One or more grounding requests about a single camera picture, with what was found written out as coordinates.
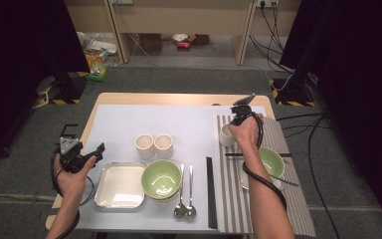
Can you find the right hand-held gripper black cable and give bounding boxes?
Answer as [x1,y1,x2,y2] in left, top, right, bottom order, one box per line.
[242,112,287,211]

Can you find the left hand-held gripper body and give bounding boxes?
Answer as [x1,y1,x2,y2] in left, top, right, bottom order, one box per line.
[59,136,88,173]

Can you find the green bowl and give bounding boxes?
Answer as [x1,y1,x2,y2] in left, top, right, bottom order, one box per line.
[147,190,181,203]
[140,159,183,200]
[258,146,286,182]

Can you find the clear plastic bag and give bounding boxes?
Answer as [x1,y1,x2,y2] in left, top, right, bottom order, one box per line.
[77,31,120,68]

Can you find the white wall socket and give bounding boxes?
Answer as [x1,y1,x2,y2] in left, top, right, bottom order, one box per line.
[256,0,280,8]

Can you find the small open cardboard box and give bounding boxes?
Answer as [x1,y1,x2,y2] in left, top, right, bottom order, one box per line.
[187,33,211,46]

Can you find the black wall cables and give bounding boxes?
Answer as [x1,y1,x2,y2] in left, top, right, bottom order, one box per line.
[249,1,296,74]

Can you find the cream ceramic cup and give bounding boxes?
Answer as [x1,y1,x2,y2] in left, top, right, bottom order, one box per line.
[153,133,174,157]
[134,133,155,159]
[219,123,238,147]

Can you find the white crumpled wrapper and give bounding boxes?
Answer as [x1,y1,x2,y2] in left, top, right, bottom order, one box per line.
[171,33,189,44]

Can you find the hand-held gripper black cable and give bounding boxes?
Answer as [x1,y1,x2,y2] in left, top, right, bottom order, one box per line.
[242,112,287,211]
[48,148,96,239]

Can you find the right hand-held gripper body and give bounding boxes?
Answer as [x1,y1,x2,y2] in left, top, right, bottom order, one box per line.
[230,94,257,126]

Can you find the green packet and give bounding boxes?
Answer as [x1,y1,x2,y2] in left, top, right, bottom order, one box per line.
[85,64,108,83]

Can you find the pale lilac table mat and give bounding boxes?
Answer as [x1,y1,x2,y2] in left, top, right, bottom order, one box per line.
[74,104,268,232]

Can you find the orange packet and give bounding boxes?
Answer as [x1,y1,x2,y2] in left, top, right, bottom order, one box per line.
[85,53,108,73]

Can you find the brown cardboard box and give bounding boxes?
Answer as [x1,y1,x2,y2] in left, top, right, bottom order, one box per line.
[138,33,163,54]

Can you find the white cable loop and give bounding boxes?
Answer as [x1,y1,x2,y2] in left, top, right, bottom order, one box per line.
[33,91,50,110]

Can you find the grey white striped placemat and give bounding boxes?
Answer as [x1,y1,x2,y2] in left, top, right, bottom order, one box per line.
[216,115,316,237]

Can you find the person's left hand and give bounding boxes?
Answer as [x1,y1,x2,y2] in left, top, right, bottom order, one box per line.
[53,154,97,201]

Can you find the black floor cable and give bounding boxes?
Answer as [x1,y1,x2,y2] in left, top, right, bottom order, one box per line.
[276,113,332,138]
[307,114,342,239]

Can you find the black stand base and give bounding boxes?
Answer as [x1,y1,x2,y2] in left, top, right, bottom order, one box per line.
[36,71,89,106]
[269,71,317,108]

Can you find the white square plate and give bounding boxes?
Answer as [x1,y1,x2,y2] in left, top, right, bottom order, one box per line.
[238,148,286,191]
[95,161,146,209]

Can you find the person's right hand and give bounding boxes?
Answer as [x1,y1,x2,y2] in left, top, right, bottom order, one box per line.
[228,113,265,153]

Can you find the metal spoon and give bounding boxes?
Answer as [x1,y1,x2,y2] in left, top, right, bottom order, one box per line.
[184,164,197,221]
[271,173,300,187]
[173,163,187,219]

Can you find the beige wooden desk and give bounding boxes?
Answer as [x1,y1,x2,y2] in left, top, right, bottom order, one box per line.
[63,0,302,67]

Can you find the black curtain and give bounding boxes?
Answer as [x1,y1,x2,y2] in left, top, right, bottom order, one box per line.
[280,0,382,230]
[0,0,91,167]

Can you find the bundle of black chopsticks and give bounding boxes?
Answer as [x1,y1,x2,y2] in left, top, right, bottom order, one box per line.
[206,156,219,230]

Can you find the left hand-held gripper black cable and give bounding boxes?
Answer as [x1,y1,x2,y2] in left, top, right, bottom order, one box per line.
[48,148,96,239]

